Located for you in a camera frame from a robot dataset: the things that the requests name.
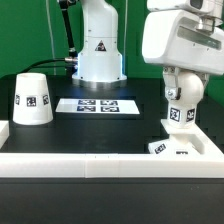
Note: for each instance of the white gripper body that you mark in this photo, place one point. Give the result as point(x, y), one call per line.
point(170, 38)

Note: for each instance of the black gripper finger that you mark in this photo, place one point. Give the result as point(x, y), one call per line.
point(204, 78)
point(172, 88)

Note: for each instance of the white lamp bulb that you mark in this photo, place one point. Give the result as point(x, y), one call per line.
point(182, 112)

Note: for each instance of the white lamp base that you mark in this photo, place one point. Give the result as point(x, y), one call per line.
point(180, 141)

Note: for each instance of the white lamp shade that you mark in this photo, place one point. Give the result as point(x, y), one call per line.
point(32, 104)

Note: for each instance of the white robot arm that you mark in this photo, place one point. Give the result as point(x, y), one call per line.
point(99, 63)

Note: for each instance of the white marker sheet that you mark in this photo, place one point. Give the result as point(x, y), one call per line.
point(97, 106)

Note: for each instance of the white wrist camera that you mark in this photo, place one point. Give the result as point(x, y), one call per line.
point(202, 6)

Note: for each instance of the white fence frame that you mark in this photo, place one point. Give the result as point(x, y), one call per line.
point(210, 164)

